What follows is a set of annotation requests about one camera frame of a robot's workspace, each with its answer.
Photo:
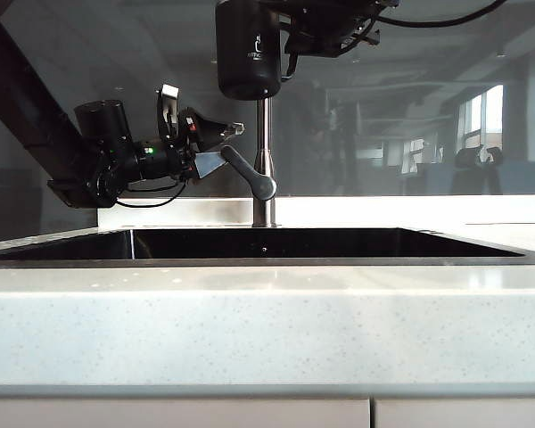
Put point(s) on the wide beige cabinet door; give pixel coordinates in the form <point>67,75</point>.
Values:
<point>174,414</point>

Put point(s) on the black undermount sink basin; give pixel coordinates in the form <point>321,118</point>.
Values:
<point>294,245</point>

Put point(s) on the black steel mug with logo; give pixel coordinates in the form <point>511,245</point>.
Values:
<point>247,49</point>

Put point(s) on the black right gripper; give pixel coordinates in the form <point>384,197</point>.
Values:
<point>334,31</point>

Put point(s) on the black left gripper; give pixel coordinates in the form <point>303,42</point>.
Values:
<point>200,129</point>

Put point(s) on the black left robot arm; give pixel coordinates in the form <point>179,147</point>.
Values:
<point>49,125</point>

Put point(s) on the narrow beige cabinet door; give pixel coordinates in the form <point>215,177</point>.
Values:
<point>463,414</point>

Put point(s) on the brushed steel gooseneck faucet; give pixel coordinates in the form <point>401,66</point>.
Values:
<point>264,178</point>

